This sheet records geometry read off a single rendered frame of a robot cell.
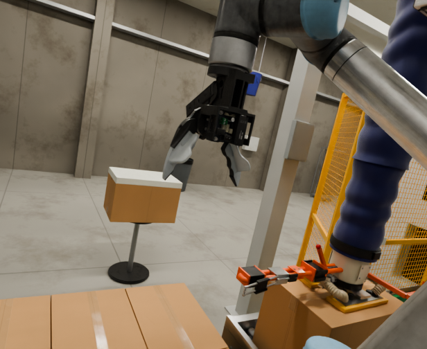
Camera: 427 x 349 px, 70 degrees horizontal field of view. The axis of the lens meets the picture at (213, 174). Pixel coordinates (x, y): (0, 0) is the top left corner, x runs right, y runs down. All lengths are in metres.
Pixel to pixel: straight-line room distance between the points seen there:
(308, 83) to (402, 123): 1.98
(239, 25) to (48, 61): 6.27
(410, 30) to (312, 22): 1.12
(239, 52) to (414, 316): 0.42
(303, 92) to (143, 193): 1.57
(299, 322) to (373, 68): 1.18
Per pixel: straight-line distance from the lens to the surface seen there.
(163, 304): 1.95
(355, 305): 1.61
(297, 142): 2.43
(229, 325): 1.84
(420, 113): 0.55
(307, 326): 1.49
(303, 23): 0.48
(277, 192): 2.49
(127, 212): 2.78
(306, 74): 2.49
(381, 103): 0.55
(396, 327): 0.48
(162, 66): 7.11
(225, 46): 0.50
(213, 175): 7.94
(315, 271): 1.43
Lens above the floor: 1.63
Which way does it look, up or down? 10 degrees down
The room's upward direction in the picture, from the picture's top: 12 degrees clockwise
